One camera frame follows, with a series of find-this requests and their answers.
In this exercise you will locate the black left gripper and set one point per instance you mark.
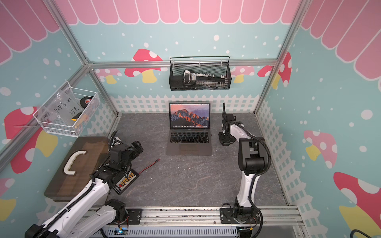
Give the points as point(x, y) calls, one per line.
point(138, 147)

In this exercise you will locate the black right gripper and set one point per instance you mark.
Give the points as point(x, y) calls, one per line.
point(221, 139)

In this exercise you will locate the grey laptop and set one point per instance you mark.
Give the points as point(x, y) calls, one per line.
point(189, 134)

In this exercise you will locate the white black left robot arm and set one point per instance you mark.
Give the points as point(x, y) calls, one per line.
point(116, 174)

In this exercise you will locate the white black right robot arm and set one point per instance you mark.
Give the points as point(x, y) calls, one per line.
point(254, 160)

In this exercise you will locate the black terminal strip board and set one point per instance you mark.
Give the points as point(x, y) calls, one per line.
point(125, 181)

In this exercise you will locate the yellow black tool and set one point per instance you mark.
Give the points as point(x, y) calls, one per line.
point(76, 117)

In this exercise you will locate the black tape roll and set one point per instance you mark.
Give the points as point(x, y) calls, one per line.
point(84, 102)

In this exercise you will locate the socket set in basket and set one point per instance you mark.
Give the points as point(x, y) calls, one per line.
point(200, 81)

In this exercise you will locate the clear plastic bag with writing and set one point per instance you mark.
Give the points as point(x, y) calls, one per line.
point(62, 108)

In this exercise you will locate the brown case with white handle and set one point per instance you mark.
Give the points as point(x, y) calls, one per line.
point(85, 156)

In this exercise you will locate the black wire mesh basket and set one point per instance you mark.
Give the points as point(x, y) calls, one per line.
point(217, 65)

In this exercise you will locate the white wire wall basket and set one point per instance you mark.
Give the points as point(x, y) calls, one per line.
point(41, 115)

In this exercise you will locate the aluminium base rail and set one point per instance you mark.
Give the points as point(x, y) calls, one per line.
point(210, 216)

